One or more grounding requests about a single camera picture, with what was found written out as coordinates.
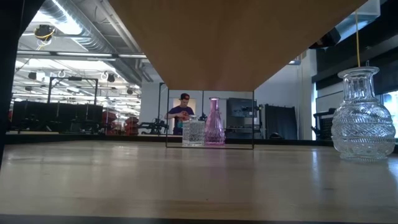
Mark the square cut-glass vase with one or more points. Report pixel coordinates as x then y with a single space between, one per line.
193 133

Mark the pink tall bottle vase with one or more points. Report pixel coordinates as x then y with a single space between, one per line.
214 130

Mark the large round cut-glass vase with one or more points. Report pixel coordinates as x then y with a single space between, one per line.
362 124

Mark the small black robot arm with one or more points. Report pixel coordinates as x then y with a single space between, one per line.
154 127

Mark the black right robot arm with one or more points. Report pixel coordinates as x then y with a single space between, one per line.
326 39

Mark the beige door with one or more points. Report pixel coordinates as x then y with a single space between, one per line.
193 102

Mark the person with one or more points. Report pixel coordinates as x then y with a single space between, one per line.
186 108

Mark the black monitor cabinet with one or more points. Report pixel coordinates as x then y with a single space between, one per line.
241 107

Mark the red machine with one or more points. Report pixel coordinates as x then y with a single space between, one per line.
109 121
132 124

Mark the black dome object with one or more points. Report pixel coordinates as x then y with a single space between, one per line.
275 136

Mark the black curtain panel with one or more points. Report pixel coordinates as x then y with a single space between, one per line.
281 121

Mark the black workstation row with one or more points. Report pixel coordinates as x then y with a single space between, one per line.
46 116

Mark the silver ventilation duct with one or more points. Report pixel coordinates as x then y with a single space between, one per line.
93 43

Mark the long strip light rail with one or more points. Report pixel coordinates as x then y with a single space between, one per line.
77 55

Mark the black gantry frame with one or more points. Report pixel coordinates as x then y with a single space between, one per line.
49 93

